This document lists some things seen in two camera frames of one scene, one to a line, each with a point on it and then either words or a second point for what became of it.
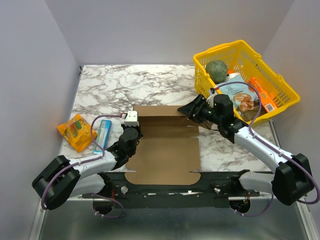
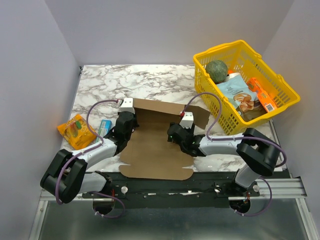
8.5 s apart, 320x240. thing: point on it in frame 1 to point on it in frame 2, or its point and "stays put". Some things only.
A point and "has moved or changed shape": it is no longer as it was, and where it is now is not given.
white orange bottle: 231,74 stays put
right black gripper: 197,110 to 173,131
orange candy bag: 79,132 stays put
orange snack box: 268,99 stays put
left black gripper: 137,128 to 136,125
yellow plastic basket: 241,57 stays put
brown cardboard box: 167,149 has moved or changed shape
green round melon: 217,71 stays put
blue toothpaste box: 104,129 stays put
